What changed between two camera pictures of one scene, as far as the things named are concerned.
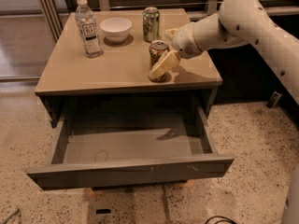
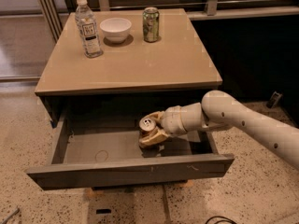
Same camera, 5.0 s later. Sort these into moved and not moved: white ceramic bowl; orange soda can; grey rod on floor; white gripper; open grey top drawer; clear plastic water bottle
Moved: orange soda can; white gripper
Not moved: open grey top drawer; clear plastic water bottle; white ceramic bowl; grey rod on floor
